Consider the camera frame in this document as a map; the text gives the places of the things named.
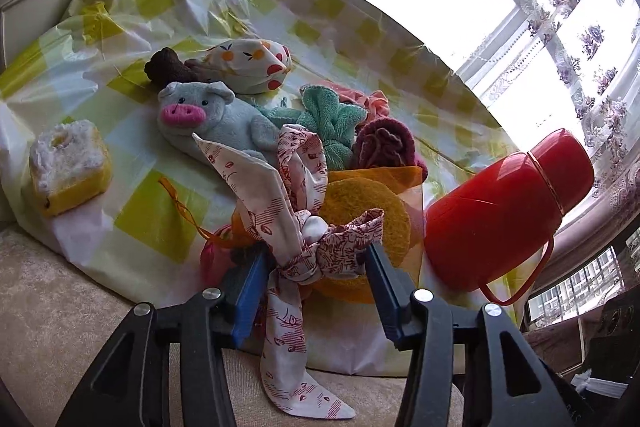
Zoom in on pink beaded pouch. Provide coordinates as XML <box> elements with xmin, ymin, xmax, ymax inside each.
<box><xmin>200</xmin><ymin>225</ymin><xmax>236</xmax><ymax>287</ymax></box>

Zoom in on orange mesh bag with sponge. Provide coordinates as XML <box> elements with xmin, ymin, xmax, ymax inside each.
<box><xmin>160</xmin><ymin>167</ymin><xmax>423</xmax><ymax>277</ymax></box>

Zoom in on yellow white sponge block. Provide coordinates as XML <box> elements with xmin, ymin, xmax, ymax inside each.
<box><xmin>29</xmin><ymin>119</ymin><xmax>113</xmax><ymax>217</ymax></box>

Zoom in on red print white scarf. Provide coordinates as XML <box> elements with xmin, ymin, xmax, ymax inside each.
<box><xmin>194</xmin><ymin>124</ymin><xmax>383</xmax><ymax>421</ymax></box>

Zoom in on magenta knit cloth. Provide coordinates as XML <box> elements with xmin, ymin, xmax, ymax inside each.
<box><xmin>350</xmin><ymin>117</ymin><xmax>428</xmax><ymax>181</ymax></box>

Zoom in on grey plush pig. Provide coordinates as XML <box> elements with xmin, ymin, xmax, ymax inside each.
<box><xmin>157</xmin><ymin>81</ymin><xmax>279</xmax><ymax>166</ymax></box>

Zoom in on teal green towel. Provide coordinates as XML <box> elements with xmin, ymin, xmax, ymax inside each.
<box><xmin>259</xmin><ymin>84</ymin><xmax>368</xmax><ymax>171</ymax></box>

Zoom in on red thermos jug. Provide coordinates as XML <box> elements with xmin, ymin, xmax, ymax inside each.
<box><xmin>424</xmin><ymin>129</ymin><xmax>594</xmax><ymax>306</ymax></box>

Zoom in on green checkered plastic tablecloth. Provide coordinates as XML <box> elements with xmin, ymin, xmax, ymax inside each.
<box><xmin>1</xmin><ymin>0</ymin><xmax>513</xmax><ymax>376</ymax></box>

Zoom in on pink coral scrunchie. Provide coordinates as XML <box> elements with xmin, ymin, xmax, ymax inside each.
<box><xmin>322</xmin><ymin>81</ymin><xmax>390</xmax><ymax>119</ymax></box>

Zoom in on dark brown plush piece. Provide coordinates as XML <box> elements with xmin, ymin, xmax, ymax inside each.
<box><xmin>144</xmin><ymin>48</ymin><xmax>222</xmax><ymax>90</ymax></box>

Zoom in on white lace sheer curtain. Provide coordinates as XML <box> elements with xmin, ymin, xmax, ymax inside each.
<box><xmin>411</xmin><ymin>0</ymin><xmax>639</xmax><ymax>222</ymax></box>

